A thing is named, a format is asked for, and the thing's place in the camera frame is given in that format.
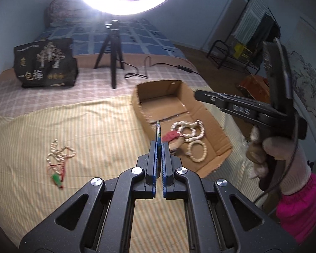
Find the bead necklace with green pendant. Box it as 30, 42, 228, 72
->
45, 139, 76, 190

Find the black metal stand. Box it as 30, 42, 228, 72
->
207, 40, 262, 75

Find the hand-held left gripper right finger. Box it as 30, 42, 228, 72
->
162, 142, 299, 253

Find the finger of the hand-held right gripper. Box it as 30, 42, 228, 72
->
194, 89, 264, 123

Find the blue checkered sheet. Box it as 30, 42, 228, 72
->
33, 18, 186, 59

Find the person's right forearm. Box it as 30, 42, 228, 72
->
276, 173, 316, 252

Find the pink plaid sheet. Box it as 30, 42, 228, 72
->
0, 53, 201, 118

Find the black snack bag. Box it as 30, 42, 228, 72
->
14, 38, 79, 89

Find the landscape wall painting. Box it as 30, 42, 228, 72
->
284, 18, 316, 148

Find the white bead necklace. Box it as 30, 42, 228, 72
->
171, 120, 206, 143

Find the black power cable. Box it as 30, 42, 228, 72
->
118, 56, 198, 79

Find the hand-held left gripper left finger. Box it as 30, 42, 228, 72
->
20, 141, 162, 253

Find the person's right hand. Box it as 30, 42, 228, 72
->
247, 125, 312, 196

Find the yellow box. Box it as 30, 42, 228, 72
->
233, 43, 252, 59

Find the pale door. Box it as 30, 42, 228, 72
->
201, 0, 249, 51

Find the cardboard box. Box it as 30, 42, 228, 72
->
132, 80, 233, 179

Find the yellow striped blanket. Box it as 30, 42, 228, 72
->
0, 87, 253, 253

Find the white bead bracelet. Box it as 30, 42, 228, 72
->
186, 140, 208, 163

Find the dark hanging garment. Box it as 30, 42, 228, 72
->
249, 13, 281, 56

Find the folded floral quilt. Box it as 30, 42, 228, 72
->
43, 0, 95, 28

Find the black clothes rack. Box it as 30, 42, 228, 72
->
232, 0, 283, 48

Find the white striped towel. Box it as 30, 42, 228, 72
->
233, 0, 267, 43

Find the black tripod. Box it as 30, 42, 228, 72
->
93, 19, 125, 89

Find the orange brown bag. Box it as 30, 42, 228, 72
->
236, 74, 270, 104

